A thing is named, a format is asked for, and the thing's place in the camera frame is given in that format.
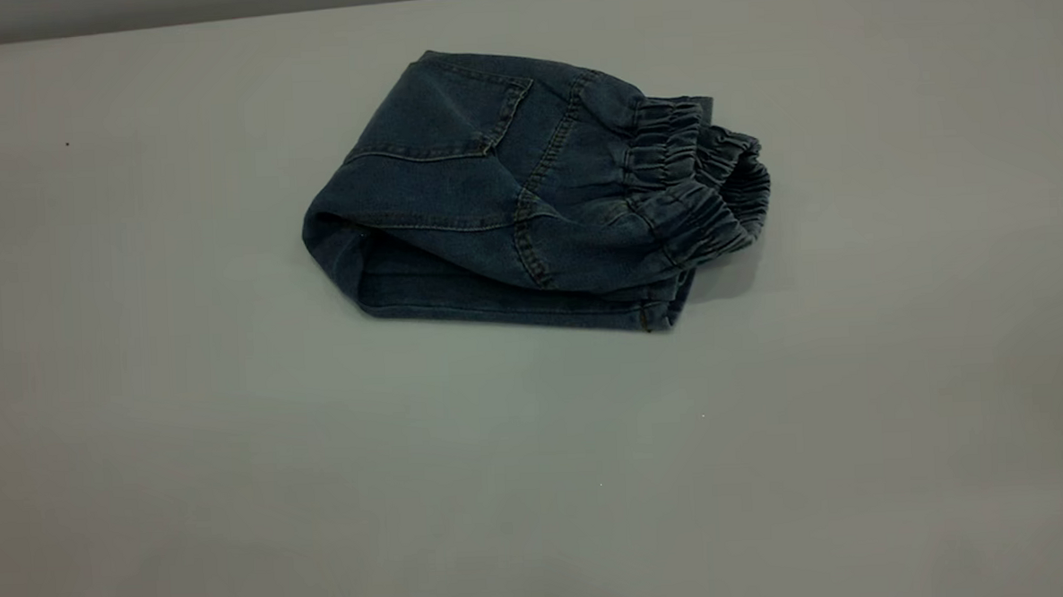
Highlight blue denim shorts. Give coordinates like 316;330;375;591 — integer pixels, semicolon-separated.
294;35;779;350

